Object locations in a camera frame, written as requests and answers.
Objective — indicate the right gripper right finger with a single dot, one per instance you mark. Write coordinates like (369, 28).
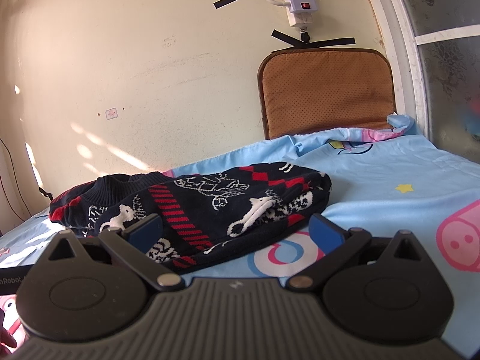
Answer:
(339, 246)

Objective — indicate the person's left hand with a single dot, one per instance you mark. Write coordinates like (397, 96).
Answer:
(7, 341)

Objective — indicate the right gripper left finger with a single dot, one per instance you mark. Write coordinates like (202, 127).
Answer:
(128, 247)

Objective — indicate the white window frame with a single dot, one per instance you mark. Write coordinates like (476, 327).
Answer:
(402, 50)

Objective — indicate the navy red reindeer sweater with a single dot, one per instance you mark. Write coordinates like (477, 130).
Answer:
(207, 219)

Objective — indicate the black tape strips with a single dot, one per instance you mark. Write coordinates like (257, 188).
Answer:
(304, 41)

